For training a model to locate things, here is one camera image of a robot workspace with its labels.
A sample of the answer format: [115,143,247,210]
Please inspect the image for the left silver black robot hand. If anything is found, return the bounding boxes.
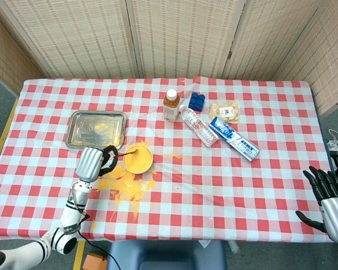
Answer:
[75,145,119,182]

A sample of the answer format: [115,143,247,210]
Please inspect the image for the black metal spoon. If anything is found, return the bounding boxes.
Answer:
[115,150,139,158]

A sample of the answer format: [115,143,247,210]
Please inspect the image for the silver metal tray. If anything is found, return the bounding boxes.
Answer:
[64,110,128,151]

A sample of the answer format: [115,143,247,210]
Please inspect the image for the off-white bowl of yellow powder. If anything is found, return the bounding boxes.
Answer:
[122,145,154,175]

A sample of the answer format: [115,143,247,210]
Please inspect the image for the spilled yellow powder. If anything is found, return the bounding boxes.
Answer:
[90,139,184,233]

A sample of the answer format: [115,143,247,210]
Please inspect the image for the orange box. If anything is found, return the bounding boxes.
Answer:
[82,252,109,270]

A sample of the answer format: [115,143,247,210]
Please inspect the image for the amber tea bottle white cap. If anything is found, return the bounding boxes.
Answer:
[162,89,180,123]

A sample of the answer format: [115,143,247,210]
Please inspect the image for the clear plastic water bottle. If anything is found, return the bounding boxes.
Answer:
[179,104,220,147]

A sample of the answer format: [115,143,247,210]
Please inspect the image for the dark blue chair seat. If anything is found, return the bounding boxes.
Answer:
[106,240,228,270]

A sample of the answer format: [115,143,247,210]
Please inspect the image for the blue toy building block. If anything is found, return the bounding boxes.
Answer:
[188,92,206,113]

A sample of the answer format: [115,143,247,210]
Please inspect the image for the red white checkered tablecloth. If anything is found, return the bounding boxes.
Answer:
[0,76,337,243]

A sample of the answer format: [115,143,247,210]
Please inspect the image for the beige bamboo folding screen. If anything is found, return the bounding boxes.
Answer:
[0,0,338,116]

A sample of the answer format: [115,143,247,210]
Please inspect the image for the blue white toothpaste box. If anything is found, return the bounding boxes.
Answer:
[208,116,260,163]

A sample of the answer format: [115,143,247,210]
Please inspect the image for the clear snack packet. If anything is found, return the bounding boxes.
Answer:
[208,100,240,125]

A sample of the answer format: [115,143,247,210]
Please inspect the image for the black cable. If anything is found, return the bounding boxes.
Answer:
[78,233,122,270]

